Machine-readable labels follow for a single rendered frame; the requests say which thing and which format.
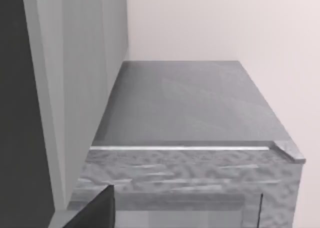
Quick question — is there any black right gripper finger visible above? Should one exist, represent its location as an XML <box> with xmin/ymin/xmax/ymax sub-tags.
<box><xmin>63</xmin><ymin>184</ymin><xmax>116</xmax><ymax>228</ymax></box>

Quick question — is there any grey marbled cabinet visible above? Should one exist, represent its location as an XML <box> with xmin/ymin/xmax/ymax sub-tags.
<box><xmin>66</xmin><ymin>60</ymin><xmax>307</xmax><ymax>228</ymax></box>

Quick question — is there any grey cabinet with dark inside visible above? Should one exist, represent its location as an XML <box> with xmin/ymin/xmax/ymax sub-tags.
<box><xmin>0</xmin><ymin>0</ymin><xmax>131</xmax><ymax>228</ymax></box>

